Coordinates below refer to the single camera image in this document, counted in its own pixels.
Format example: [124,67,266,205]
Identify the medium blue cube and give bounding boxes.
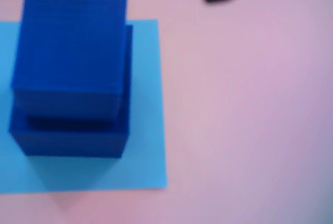
[10,0,129,126]

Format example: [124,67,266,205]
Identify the blue paper square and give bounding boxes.
[0,19,168,195]

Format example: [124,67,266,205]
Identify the large blue cube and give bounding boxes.
[7,24,134,159]

